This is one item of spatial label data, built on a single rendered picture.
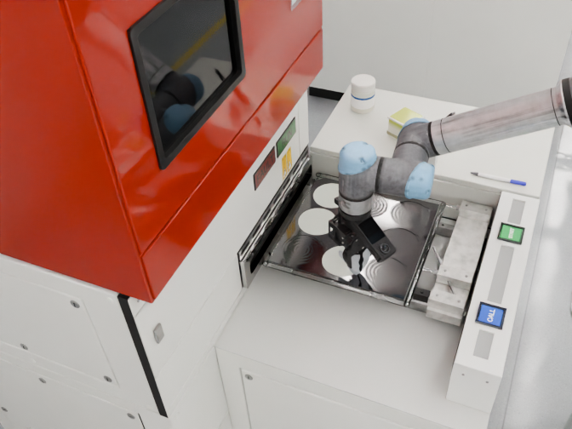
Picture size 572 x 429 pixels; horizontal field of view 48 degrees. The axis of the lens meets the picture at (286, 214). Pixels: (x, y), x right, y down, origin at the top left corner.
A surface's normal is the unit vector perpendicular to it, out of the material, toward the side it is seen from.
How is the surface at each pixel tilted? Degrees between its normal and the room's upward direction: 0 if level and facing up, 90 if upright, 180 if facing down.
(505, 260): 0
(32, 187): 90
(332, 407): 90
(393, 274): 0
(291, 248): 0
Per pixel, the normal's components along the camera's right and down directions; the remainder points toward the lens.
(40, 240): -0.40, 0.65
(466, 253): -0.05, -0.73
